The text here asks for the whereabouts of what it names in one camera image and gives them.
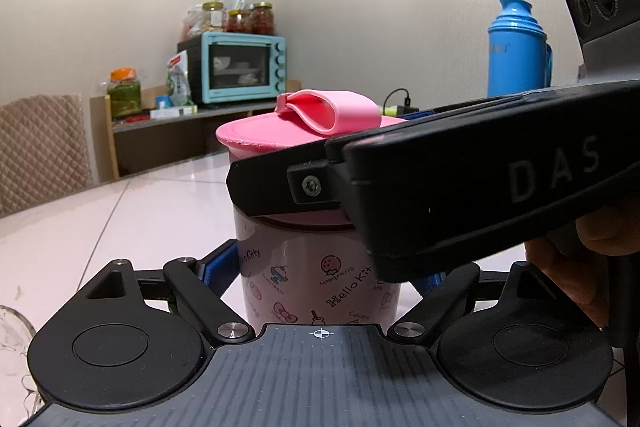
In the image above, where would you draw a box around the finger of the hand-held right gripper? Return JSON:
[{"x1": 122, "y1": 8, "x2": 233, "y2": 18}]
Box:
[
  {"x1": 402, "y1": 91, "x2": 531, "y2": 128},
  {"x1": 225, "y1": 134, "x2": 357, "y2": 220}
]

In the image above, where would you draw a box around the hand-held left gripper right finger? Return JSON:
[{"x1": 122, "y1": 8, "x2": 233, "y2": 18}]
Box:
[{"x1": 387, "y1": 259, "x2": 558, "y2": 344}]

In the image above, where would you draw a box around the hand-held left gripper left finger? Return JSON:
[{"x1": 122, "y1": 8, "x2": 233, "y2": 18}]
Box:
[{"x1": 85, "y1": 239, "x2": 253, "y2": 344}]

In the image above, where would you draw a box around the pink bottle cap with strap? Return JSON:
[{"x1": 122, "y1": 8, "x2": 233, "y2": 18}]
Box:
[{"x1": 216, "y1": 89, "x2": 417, "y2": 229}]

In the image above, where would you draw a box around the pink printed bottle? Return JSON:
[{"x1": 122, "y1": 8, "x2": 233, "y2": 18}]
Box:
[{"x1": 232, "y1": 207, "x2": 403, "y2": 334}]

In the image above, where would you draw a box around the person's right hand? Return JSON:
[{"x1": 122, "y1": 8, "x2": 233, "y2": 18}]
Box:
[{"x1": 525, "y1": 199, "x2": 640, "y2": 333}]

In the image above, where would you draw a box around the blue thermos flask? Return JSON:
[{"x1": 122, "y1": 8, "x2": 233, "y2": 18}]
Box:
[{"x1": 487, "y1": 0, "x2": 554, "y2": 98}]

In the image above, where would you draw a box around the wooden side shelf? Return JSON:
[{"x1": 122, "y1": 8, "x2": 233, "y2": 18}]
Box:
[{"x1": 90, "y1": 79, "x2": 303, "y2": 181}]

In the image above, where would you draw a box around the flat white box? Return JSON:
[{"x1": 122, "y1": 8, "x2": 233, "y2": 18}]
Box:
[{"x1": 149, "y1": 105, "x2": 199, "y2": 118}]

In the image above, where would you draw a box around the teal toaster oven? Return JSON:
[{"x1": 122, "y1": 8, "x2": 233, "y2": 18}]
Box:
[{"x1": 177, "y1": 32, "x2": 287, "y2": 105}]

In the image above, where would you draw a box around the green snack bag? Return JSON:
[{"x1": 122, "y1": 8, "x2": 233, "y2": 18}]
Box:
[{"x1": 166, "y1": 72, "x2": 194, "y2": 106}]

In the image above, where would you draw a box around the tall jar of red preserve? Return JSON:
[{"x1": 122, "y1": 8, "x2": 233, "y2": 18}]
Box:
[{"x1": 251, "y1": 2, "x2": 275, "y2": 36}]

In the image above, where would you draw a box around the small jar of red preserve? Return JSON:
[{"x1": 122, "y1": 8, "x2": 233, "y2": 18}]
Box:
[{"x1": 226, "y1": 9, "x2": 252, "y2": 34}]

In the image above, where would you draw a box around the green jar with orange lid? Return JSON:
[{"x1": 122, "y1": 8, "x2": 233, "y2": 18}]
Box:
[{"x1": 106, "y1": 68, "x2": 143, "y2": 116}]

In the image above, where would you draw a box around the glass jar with yellow lid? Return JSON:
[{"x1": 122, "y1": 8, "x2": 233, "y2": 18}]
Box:
[{"x1": 202, "y1": 2, "x2": 225, "y2": 32}]

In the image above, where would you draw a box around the clear plastic food bag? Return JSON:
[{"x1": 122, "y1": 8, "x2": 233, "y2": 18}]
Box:
[{"x1": 181, "y1": 4, "x2": 206, "y2": 41}]

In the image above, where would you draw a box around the chair with quilted beige cover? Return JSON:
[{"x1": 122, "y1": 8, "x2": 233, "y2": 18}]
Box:
[{"x1": 0, "y1": 94, "x2": 94, "y2": 219}]

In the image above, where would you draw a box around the clear drinking glass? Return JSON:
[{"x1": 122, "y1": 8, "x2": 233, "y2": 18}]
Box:
[{"x1": 0, "y1": 304, "x2": 40, "y2": 427}]

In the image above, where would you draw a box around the black cable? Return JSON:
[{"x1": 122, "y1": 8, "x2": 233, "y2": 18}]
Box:
[{"x1": 383, "y1": 88, "x2": 414, "y2": 108}]

